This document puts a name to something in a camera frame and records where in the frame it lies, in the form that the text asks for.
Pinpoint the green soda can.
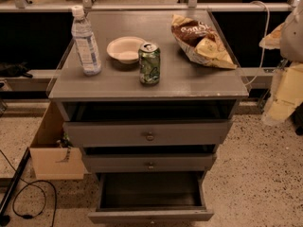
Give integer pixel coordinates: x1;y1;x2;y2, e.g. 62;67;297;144
138;42;160;85

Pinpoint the grey wooden drawer cabinet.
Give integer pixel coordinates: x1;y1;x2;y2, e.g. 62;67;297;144
47;9;250;175

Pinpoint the white hanging cable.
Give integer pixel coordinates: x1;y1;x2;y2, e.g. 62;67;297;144
242;0;272;87

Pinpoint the cardboard box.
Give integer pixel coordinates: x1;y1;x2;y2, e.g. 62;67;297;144
29;103;86;180

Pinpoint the white paper bowl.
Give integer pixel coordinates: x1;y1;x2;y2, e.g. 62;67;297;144
107;37;144;64

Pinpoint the grey drawer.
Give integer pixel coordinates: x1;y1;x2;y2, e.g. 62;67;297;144
88;171;213;223
63;121;232;148
82;153;217;173

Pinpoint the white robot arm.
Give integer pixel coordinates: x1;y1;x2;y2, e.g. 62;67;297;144
259;3;303;126

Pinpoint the black floor cable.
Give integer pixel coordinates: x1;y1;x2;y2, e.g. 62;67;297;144
0;148;58;227

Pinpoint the clear plastic water bottle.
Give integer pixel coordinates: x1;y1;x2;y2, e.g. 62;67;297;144
71;6;101;76

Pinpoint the grey bottom drawer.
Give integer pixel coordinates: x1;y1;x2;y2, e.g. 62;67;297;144
88;171;213;223

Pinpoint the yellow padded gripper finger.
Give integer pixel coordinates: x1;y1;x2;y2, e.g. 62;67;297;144
258;24;284;50
261;61;303;126

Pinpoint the grey top drawer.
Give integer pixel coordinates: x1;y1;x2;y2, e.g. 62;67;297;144
63;121;232;148

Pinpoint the black bag on shelf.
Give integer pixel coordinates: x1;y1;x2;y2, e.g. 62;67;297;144
0;62;33;79

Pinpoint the grey middle drawer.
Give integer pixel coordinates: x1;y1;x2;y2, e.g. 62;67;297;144
82;153;217;173

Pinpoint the brown yellow chip bag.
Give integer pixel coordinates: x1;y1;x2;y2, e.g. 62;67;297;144
171;14;237;70

